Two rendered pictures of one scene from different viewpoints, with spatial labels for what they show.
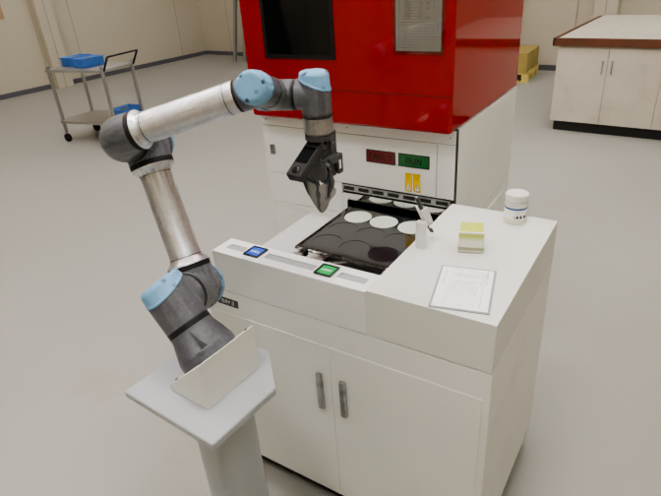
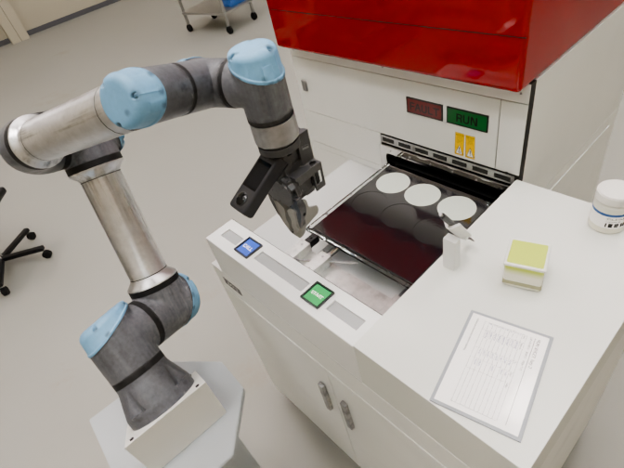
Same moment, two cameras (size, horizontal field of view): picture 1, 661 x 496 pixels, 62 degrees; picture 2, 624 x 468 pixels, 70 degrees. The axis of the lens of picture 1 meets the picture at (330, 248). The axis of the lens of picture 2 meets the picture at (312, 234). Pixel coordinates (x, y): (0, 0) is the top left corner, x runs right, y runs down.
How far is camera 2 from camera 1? 0.79 m
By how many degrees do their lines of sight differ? 23
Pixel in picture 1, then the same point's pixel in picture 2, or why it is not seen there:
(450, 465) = not seen: outside the picture
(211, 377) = (150, 448)
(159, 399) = (115, 441)
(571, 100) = not seen: outside the picture
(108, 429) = (175, 342)
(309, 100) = (246, 99)
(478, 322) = (499, 454)
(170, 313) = (105, 368)
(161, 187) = (102, 198)
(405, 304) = (401, 383)
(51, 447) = not seen: hidden behind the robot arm
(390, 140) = (435, 88)
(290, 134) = (320, 70)
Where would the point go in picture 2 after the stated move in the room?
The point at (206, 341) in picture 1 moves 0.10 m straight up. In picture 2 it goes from (144, 406) to (120, 380)
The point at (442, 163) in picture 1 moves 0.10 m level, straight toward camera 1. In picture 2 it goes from (506, 127) to (500, 150)
